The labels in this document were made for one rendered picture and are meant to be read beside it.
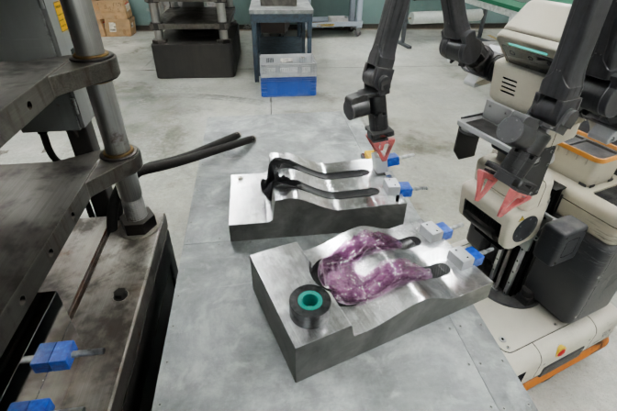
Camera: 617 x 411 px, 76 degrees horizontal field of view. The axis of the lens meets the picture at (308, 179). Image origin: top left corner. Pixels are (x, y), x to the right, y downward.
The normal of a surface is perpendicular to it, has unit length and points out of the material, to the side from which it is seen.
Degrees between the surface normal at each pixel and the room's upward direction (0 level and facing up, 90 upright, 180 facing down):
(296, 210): 90
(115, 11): 88
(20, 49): 90
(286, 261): 0
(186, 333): 0
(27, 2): 90
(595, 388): 0
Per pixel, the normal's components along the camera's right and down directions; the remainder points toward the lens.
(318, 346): 0.43, 0.49
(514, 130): -0.81, -0.18
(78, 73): 0.87, 0.27
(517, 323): 0.01, -0.84
